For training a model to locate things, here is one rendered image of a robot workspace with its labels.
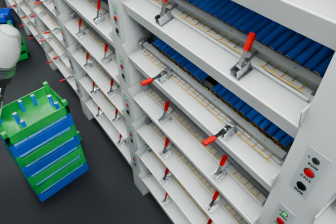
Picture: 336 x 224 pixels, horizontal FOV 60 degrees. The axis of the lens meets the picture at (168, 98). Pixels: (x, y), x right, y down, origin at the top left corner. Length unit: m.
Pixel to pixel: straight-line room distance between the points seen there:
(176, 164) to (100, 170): 0.78
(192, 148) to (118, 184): 0.88
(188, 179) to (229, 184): 0.25
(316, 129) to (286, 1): 0.20
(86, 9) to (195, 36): 0.70
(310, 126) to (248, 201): 0.39
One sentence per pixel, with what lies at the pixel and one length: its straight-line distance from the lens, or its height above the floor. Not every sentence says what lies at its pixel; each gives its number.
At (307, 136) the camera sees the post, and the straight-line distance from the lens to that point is 0.54.
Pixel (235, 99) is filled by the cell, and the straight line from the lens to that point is 0.76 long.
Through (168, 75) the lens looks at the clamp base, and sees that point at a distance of 0.87.
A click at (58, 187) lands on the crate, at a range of 1.79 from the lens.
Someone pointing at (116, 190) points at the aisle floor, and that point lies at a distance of 1.73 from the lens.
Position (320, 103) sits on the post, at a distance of 0.49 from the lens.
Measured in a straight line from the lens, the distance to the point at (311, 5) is 0.46.
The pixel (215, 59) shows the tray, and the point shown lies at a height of 1.12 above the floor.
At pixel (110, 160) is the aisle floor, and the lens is 1.85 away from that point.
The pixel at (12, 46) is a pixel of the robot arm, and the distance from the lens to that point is 1.24.
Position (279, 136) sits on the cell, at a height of 0.97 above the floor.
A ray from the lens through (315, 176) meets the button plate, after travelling 0.58.
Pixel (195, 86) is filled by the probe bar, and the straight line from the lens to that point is 0.80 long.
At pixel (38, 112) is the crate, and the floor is 0.48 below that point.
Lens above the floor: 1.48
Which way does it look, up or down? 43 degrees down
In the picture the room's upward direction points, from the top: straight up
